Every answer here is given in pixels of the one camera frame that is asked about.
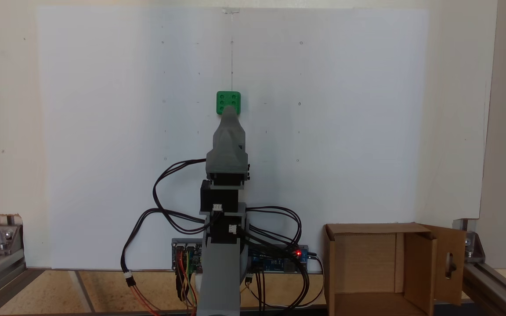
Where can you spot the brown cardboard box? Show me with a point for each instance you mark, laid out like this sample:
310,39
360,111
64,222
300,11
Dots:
367,263

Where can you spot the blue circuit board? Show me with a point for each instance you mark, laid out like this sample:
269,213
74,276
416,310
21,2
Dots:
275,263

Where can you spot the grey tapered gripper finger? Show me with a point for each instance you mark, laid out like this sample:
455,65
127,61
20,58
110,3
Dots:
230,131

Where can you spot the green die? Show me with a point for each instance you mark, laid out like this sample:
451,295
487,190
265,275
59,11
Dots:
226,98

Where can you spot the clear tape piece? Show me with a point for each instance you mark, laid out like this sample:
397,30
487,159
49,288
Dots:
231,10

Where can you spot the white paper sheet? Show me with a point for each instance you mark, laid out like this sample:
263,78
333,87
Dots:
125,109
345,109

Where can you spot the small circuit board with jumpers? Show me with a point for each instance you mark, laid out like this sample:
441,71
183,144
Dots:
185,259

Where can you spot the aluminium corner bracket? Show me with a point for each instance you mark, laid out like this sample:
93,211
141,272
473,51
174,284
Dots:
472,248
5,237

